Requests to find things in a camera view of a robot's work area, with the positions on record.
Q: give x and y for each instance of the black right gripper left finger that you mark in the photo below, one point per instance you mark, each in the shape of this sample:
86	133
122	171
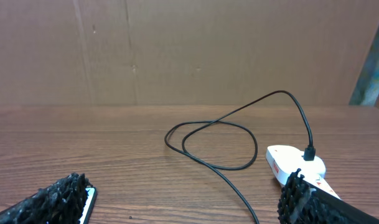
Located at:
60	203

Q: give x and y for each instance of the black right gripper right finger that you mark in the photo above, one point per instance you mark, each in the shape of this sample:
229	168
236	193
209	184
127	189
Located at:
304	203

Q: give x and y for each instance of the black smartphone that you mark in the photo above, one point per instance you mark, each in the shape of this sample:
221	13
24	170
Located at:
89	204

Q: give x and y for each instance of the white charger plug adapter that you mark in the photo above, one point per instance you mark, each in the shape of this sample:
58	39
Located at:
316	166

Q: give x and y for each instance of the white power strip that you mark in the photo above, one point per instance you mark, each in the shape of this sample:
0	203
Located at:
279	157

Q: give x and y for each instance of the colourful painted cloth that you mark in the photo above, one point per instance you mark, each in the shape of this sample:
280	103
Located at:
366	91

